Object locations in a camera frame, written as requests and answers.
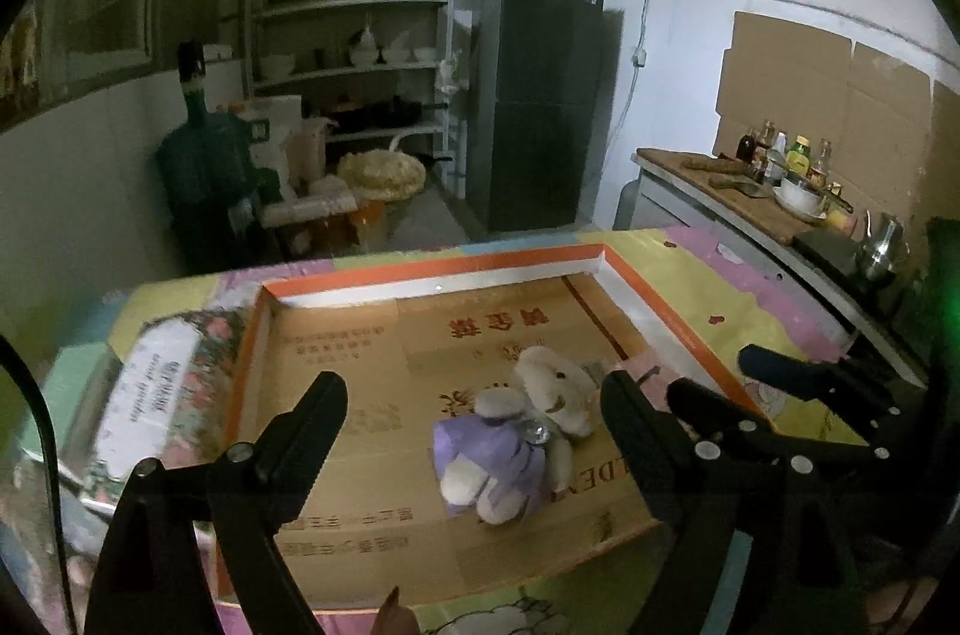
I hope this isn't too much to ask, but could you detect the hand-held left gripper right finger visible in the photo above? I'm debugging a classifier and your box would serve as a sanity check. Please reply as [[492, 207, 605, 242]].
[[600, 371, 856, 635]]

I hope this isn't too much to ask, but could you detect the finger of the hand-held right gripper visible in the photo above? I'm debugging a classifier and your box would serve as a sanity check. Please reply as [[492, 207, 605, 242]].
[[666, 378, 893, 467], [737, 342, 912, 426]]

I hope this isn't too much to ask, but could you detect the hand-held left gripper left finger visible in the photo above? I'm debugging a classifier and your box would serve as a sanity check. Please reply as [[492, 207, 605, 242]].
[[82, 371, 348, 635]]

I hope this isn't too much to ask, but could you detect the orange-rimmed cardboard box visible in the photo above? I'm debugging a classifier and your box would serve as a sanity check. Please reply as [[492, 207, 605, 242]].
[[214, 241, 781, 606]]

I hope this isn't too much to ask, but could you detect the plush bear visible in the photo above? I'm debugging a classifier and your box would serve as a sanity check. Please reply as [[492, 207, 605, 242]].
[[429, 344, 597, 526]]

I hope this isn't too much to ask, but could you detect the cartoon printed bed sheet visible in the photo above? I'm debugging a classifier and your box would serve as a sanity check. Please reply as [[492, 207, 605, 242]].
[[0, 226, 931, 635]]

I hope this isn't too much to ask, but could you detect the steel kettle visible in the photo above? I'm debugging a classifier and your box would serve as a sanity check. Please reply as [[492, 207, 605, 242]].
[[855, 211, 910, 284]]

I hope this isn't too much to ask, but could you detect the floral tissue pack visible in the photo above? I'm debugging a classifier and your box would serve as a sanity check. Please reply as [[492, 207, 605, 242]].
[[86, 305, 260, 516]]

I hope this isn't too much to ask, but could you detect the white bowl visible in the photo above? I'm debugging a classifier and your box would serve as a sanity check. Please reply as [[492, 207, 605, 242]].
[[772, 181, 826, 218]]

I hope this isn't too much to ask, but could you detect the kitchen counter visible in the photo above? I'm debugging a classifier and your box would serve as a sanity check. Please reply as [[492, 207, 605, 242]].
[[630, 148, 931, 389]]

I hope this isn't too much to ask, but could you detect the kitchen cleaver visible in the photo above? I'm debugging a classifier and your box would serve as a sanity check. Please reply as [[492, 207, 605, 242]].
[[709, 174, 773, 199]]

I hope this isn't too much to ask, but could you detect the wooden cutting board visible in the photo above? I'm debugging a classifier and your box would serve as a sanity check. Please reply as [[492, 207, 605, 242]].
[[637, 148, 826, 246]]

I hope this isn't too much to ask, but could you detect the round straw hat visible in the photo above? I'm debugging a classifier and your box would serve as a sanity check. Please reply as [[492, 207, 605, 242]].
[[337, 150, 427, 201]]

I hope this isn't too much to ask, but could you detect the green water jug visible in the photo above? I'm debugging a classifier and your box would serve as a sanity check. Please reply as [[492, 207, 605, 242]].
[[156, 43, 282, 272]]

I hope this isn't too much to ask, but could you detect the white sack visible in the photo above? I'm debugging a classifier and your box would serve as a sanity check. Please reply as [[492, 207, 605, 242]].
[[247, 95, 302, 186]]

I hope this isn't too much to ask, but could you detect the black frying pan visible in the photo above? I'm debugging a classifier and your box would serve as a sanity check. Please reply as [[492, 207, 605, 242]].
[[330, 99, 445, 131]]

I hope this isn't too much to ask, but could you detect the dark grey fridge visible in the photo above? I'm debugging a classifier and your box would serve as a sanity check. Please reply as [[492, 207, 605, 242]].
[[465, 0, 623, 235]]

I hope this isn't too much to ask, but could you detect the white metal shelf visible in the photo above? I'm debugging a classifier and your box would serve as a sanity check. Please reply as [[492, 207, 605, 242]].
[[251, 0, 460, 186]]

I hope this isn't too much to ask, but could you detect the cardboard wall sheet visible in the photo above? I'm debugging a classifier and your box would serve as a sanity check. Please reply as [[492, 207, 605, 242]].
[[712, 11, 960, 231]]

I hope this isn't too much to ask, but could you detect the window frame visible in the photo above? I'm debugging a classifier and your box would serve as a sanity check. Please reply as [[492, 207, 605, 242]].
[[0, 0, 248, 134]]

